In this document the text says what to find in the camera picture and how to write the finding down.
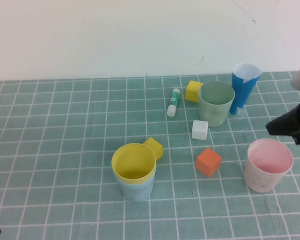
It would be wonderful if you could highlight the green checked tablecloth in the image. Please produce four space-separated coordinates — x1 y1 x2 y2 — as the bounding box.
0 71 300 240

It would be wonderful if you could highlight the green white glue stick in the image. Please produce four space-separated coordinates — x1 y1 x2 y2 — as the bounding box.
166 87 182 118

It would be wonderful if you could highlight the green plastic cup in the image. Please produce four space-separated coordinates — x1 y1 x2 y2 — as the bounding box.
198 80 236 128

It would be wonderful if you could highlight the white foam cube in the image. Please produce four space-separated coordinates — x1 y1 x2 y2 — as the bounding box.
191 119 210 140

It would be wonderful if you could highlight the yellow plastic cup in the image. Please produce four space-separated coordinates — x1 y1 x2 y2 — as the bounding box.
111 142 157 185

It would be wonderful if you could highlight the rolled blue paper cone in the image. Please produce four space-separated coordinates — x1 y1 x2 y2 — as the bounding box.
229 63 263 117

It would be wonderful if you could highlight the yellow foam cube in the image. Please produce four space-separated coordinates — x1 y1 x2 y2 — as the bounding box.
142 136 164 162
185 80 205 103

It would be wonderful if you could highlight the orange foam cube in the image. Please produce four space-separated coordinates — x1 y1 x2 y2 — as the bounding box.
195 147 223 178

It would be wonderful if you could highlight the light blue plastic cup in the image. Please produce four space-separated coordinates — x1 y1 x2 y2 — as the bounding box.
114 169 156 203

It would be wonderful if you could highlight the pink plastic cup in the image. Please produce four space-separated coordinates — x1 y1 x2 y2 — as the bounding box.
244 138 294 193

